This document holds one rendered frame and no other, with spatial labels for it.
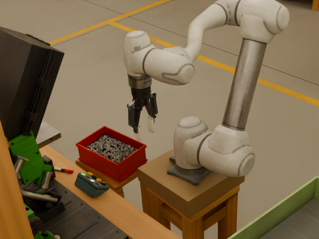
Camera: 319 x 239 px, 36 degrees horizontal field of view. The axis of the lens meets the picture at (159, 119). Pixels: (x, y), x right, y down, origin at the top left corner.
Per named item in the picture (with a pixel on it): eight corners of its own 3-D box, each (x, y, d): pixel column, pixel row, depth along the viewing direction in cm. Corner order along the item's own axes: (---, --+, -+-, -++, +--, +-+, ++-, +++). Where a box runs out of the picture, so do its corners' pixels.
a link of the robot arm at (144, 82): (156, 70, 180) (157, 84, 183) (139, 63, 185) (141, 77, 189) (138, 79, 175) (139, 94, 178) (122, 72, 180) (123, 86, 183)
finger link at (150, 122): (146, 115, 195) (148, 115, 195) (148, 130, 199) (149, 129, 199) (152, 118, 193) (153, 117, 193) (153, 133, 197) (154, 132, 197)
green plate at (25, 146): (39, 168, 220) (23, 126, 212) (47, 172, 214) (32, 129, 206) (16, 180, 213) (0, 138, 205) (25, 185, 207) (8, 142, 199)
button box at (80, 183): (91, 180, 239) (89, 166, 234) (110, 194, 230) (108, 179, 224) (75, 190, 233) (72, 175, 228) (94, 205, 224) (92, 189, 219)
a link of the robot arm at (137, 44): (118, 72, 180) (144, 83, 172) (114, 33, 171) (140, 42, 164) (139, 62, 186) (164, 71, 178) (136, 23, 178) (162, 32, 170)
